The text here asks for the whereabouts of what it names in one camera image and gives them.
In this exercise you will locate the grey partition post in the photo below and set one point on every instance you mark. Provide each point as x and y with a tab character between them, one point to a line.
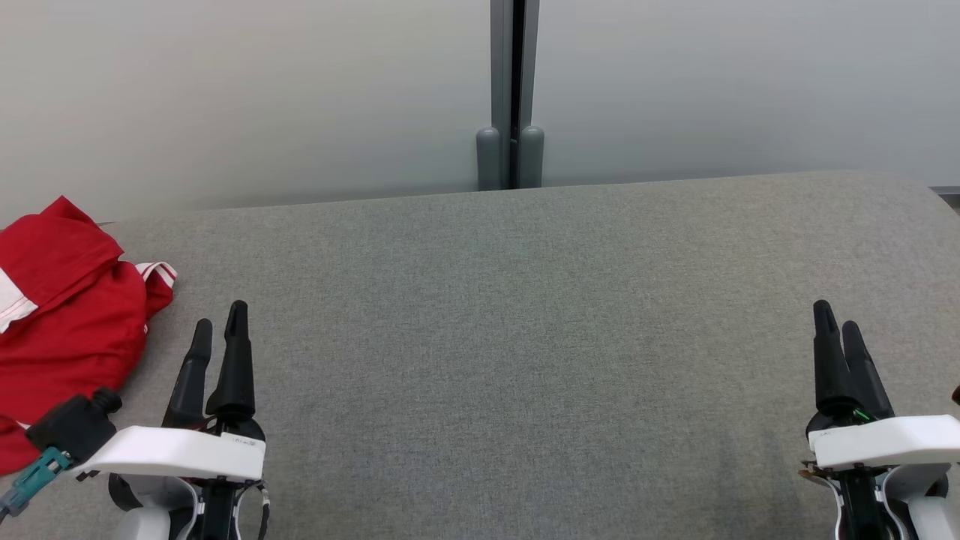
502	150

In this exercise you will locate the red jersey white striped trim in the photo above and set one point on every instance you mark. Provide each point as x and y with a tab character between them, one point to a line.
67	360

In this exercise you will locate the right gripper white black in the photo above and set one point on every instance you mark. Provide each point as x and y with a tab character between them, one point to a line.
885	442

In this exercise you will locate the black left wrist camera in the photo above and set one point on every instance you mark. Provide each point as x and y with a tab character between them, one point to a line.
71	427

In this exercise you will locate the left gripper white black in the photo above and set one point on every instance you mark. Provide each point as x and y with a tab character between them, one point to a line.
172	454

